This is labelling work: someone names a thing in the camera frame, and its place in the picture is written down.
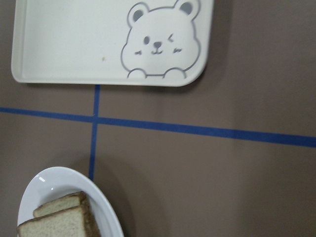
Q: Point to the white round plate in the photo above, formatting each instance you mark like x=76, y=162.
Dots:
x=55, y=182

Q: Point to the bread slice with egg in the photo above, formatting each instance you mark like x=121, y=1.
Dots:
x=61, y=203

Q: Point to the cream bear tray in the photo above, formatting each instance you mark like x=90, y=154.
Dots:
x=115, y=42

